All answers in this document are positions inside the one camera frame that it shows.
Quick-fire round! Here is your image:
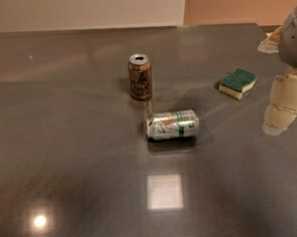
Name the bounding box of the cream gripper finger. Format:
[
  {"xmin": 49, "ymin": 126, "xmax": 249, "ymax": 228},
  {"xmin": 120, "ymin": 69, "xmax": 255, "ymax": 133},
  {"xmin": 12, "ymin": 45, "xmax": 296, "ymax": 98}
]
[
  {"xmin": 257, "ymin": 27, "xmax": 281, "ymax": 54},
  {"xmin": 262, "ymin": 69, "xmax": 297, "ymax": 136}
]

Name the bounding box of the silver green 7up can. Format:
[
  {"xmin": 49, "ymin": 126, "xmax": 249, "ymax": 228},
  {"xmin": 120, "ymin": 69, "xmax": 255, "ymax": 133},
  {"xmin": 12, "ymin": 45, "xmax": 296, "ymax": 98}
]
[{"xmin": 146, "ymin": 110, "xmax": 199, "ymax": 141}]

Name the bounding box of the orange LaCroix can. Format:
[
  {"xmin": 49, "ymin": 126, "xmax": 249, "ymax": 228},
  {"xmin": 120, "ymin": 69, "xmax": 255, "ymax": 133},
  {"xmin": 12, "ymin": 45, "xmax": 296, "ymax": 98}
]
[{"xmin": 128, "ymin": 53, "xmax": 152, "ymax": 100}]

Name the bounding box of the green yellow sponge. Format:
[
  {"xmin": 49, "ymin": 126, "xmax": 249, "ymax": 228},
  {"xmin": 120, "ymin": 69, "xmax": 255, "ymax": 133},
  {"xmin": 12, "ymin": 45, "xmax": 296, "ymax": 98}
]
[{"xmin": 218, "ymin": 68, "xmax": 256, "ymax": 100}]

